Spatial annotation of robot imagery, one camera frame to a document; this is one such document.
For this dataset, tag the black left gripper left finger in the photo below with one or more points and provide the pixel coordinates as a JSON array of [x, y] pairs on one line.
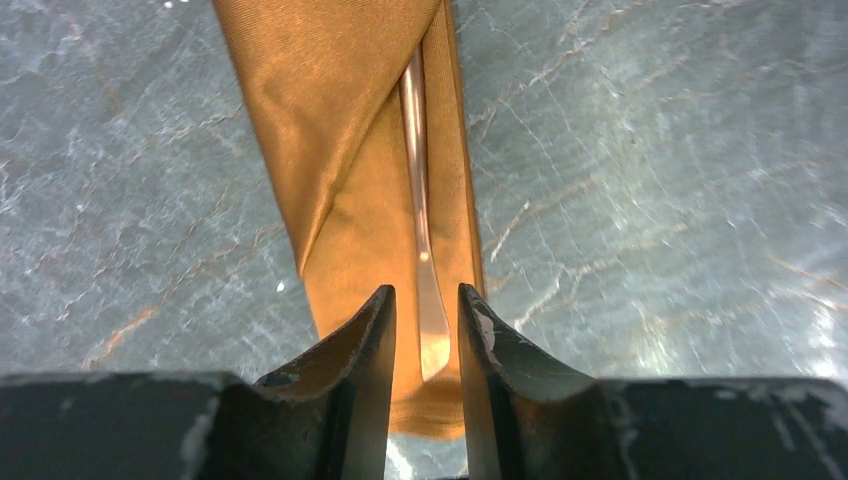
[[324, 415]]

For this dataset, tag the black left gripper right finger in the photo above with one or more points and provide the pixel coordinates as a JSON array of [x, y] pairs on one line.
[[530, 416]]

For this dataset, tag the orange cloth napkin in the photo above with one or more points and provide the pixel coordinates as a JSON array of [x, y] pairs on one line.
[[319, 79]]

